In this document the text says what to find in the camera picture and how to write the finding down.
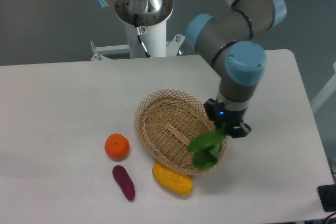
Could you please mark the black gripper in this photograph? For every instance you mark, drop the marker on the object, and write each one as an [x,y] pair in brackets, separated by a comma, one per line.
[231,121]

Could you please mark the green bok choy vegetable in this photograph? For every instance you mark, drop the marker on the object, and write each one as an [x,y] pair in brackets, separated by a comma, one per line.
[206,148]

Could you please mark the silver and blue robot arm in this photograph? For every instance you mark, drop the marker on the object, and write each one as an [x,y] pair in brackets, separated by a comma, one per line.
[224,43]

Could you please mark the woven wicker basket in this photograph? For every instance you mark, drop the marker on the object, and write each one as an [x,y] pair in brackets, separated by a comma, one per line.
[165,122]

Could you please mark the yellow mango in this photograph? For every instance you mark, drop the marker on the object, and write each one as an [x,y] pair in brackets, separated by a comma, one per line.
[172,180]

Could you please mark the orange tangerine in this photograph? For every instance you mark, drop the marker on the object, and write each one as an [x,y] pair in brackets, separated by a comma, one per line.
[117,146]

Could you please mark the purple sweet potato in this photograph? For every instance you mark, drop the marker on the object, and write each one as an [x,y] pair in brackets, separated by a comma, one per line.
[124,181]

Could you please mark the black device at table edge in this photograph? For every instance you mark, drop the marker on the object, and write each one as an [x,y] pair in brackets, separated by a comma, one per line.
[327,197]

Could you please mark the white metal base frame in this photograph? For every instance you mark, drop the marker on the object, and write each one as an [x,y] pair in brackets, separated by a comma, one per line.
[171,49]

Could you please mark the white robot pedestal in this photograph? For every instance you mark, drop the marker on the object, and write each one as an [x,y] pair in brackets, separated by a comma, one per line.
[145,21]

